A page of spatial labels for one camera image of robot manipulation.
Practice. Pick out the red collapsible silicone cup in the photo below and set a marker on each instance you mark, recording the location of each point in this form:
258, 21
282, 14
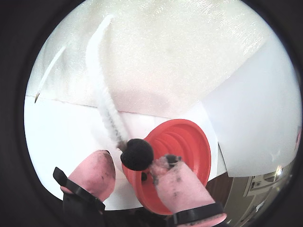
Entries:
189, 151

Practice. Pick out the black blueberry ball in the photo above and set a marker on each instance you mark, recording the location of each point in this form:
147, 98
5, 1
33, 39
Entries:
143, 176
137, 154

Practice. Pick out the white pipe cleaner stem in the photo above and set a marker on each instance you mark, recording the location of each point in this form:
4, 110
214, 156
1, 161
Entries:
48, 75
97, 71

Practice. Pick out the pink-tipped black gripper finger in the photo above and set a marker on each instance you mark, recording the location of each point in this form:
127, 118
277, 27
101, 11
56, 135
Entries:
184, 189
94, 175

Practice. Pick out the white sparkly foam board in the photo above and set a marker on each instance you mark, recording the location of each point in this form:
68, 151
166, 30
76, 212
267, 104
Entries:
165, 59

